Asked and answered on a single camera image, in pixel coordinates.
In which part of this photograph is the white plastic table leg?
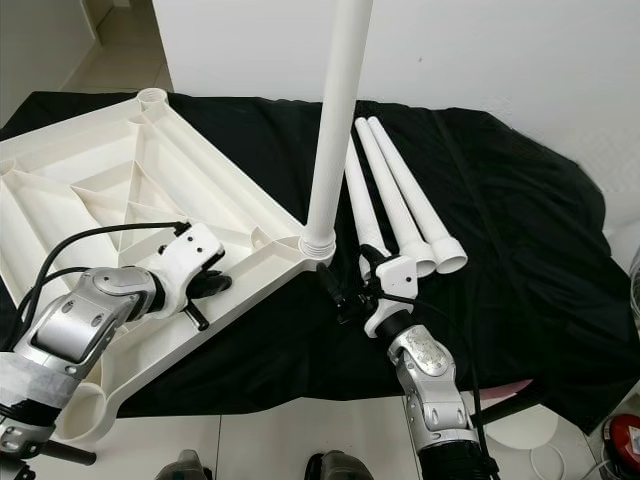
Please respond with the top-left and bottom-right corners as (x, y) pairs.
(366, 116), (469, 274)
(300, 0), (375, 263)
(353, 117), (439, 278)
(344, 138), (393, 283)

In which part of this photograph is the white plastic table top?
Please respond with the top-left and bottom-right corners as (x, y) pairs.
(0, 87), (336, 446)

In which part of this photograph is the grey left robot leg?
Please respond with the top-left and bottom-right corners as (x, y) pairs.
(165, 450), (223, 480)

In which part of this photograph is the grey robot leg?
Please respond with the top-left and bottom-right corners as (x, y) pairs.
(165, 450), (223, 480)
(305, 452), (376, 480)

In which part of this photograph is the black table cloth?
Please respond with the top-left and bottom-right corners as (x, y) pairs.
(0, 90), (626, 431)

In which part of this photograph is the grey right robot leg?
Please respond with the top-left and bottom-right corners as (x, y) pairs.
(305, 452), (376, 480)

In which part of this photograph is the white electric fan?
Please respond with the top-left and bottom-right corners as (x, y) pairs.
(628, 245), (640, 301)

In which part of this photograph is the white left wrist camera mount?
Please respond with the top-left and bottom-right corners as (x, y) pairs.
(153, 222), (227, 303)

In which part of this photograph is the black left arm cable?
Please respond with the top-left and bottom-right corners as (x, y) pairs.
(32, 220), (193, 331)

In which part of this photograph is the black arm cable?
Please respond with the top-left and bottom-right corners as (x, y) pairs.
(390, 292), (491, 471)
(32, 220), (193, 331)

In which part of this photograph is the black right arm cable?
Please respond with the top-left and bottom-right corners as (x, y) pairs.
(390, 292), (491, 471)

